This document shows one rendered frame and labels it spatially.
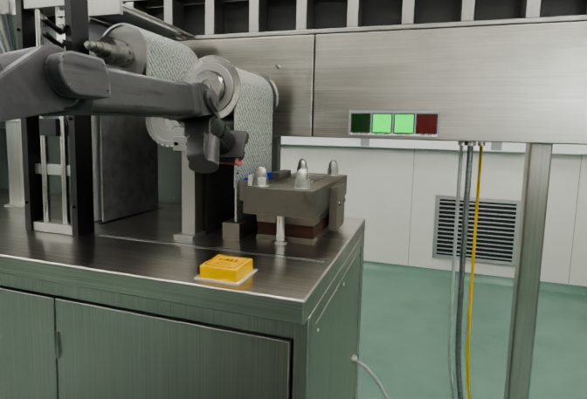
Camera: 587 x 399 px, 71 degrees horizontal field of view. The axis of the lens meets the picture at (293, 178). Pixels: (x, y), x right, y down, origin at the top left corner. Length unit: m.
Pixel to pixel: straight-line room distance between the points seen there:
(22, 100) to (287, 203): 0.60
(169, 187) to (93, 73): 1.04
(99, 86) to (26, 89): 0.08
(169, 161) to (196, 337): 0.80
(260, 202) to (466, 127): 0.60
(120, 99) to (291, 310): 0.38
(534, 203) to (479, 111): 0.35
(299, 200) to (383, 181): 2.71
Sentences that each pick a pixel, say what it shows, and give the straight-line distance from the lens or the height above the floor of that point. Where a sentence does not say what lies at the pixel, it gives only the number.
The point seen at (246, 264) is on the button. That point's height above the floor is 0.92.
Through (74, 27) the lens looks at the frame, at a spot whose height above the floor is 1.37.
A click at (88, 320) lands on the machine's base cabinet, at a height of 0.78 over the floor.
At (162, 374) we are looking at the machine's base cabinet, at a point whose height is 0.71.
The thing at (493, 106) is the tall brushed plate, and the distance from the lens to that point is 1.21.
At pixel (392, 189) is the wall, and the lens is 3.56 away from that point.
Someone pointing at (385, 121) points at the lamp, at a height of 1.19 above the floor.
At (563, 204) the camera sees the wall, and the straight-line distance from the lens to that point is 3.70.
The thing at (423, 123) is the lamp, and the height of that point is 1.19.
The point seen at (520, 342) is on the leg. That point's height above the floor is 0.53.
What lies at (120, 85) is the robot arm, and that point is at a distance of 0.55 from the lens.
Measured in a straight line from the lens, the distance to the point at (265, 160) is 1.14.
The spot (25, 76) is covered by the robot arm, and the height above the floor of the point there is 1.19.
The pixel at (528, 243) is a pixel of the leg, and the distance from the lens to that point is 1.42.
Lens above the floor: 1.15
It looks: 6 degrees down
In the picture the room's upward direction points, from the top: 1 degrees clockwise
